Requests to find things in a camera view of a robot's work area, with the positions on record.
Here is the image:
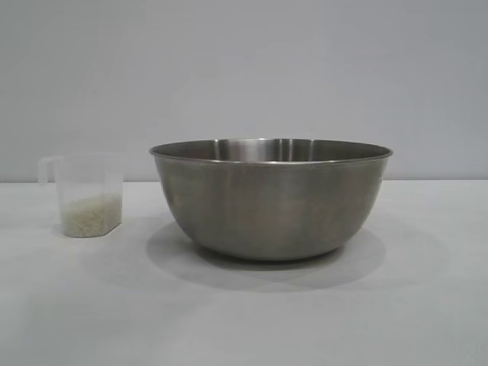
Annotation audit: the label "stainless steel mixing bowl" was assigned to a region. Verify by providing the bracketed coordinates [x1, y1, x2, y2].
[148, 139, 394, 262]

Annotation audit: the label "white rice grains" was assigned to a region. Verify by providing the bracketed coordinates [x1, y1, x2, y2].
[60, 192, 122, 237]

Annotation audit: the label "translucent plastic measuring cup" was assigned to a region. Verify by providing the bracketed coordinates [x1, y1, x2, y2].
[37, 152, 123, 238]

